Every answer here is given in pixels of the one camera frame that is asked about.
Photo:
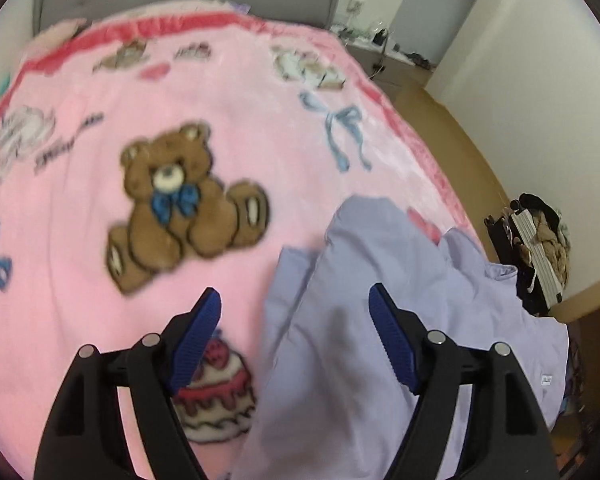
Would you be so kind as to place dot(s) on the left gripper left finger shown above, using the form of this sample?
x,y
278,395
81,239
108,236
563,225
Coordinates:
x,y
84,434

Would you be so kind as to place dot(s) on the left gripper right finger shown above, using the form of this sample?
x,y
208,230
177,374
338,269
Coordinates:
x,y
506,436

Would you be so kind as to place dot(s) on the lavender puffer jacket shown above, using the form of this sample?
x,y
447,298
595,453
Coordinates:
x,y
330,406

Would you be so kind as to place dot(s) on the dark clothes pile on chair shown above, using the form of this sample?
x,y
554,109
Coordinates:
x,y
532,236

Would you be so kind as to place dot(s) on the pink cartoon fleece blanket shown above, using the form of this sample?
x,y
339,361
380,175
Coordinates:
x,y
163,151

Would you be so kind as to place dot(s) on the grey bedside table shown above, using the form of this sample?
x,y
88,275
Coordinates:
x,y
387,66

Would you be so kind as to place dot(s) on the pink plush pillow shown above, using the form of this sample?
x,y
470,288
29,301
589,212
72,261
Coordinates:
x,y
56,35

